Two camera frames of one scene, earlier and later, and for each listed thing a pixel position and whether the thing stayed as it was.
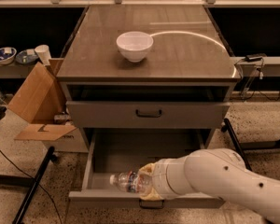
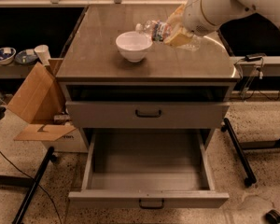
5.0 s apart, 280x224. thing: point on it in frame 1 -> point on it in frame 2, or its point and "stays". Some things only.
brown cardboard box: (42, 101) stays
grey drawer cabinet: (184, 82) stays
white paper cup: (44, 53) stays
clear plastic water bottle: (132, 181) -> (159, 31)
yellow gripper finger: (148, 168) -> (176, 19)
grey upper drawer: (145, 114) stays
